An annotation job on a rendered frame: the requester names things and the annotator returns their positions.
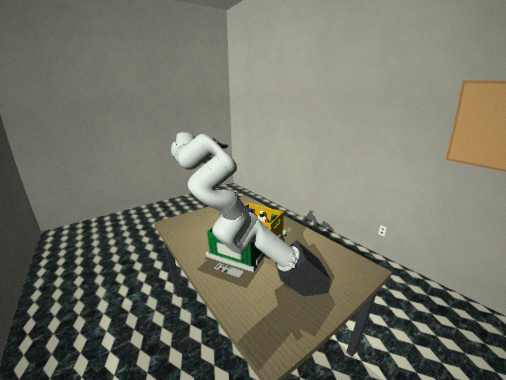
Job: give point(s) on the yellow plastic crate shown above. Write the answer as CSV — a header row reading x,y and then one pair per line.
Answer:
x,y
278,229

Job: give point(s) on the white paper pick list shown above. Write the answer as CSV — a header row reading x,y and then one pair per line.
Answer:
x,y
229,270

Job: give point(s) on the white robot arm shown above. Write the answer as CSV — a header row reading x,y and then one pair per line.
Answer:
x,y
234,215

